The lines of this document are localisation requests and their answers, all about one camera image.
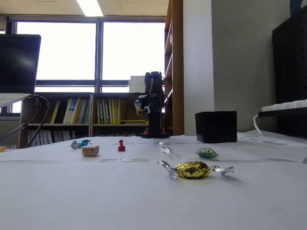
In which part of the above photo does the white sign card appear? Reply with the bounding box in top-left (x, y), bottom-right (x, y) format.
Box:
top-left (129, 75), bottom-right (146, 93)

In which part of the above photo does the low wooden bookshelf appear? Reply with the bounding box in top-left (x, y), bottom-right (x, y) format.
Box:
top-left (19, 92), bottom-right (151, 149)

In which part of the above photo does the green wrapped candy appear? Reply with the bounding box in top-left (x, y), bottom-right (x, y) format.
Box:
top-left (194, 147), bottom-right (219, 159)

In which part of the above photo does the ceiling light panel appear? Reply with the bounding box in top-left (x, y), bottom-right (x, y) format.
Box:
top-left (76, 0), bottom-right (106, 17)

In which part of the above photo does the black window frame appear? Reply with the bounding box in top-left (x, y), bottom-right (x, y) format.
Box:
top-left (7, 16), bottom-right (166, 93)

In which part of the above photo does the gold wrapped candy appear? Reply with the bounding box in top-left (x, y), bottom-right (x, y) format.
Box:
top-left (157, 160), bottom-right (235, 180)

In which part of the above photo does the thin yellow book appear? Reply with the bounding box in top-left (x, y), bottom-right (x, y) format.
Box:
top-left (50, 101), bottom-right (61, 125)

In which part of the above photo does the brown caramel candy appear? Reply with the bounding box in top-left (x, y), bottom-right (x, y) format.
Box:
top-left (81, 145), bottom-right (100, 157)

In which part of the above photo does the black box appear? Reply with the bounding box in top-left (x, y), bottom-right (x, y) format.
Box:
top-left (194, 111), bottom-right (238, 144)

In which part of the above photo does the black pegboard panel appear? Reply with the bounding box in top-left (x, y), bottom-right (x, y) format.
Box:
top-left (272, 6), bottom-right (307, 105)

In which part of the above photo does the tall wooden bookshelf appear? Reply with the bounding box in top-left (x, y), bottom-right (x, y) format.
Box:
top-left (164, 0), bottom-right (185, 137)

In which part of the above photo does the blue wrapped candy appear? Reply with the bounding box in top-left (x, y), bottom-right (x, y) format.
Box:
top-left (70, 138), bottom-right (93, 150)

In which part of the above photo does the white paper table cover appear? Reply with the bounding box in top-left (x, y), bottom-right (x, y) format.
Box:
top-left (0, 135), bottom-right (307, 230)

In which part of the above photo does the dark teal object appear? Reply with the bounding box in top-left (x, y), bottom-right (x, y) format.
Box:
top-left (289, 0), bottom-right (305, 17)

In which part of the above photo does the laptop with dark screen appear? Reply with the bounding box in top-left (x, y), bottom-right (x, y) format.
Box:
top-left (0, 33), bottom-right (42, 108)

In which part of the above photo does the white power strip cable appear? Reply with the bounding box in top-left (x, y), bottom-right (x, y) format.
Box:
top-left (253, 114), bottom-right (264, 137)

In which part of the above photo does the black laptop cable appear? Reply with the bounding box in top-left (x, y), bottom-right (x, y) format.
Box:
top-left (0, 95), bottom-right (41, 144)
top-left (24, 95), bottom-right (51, 149)

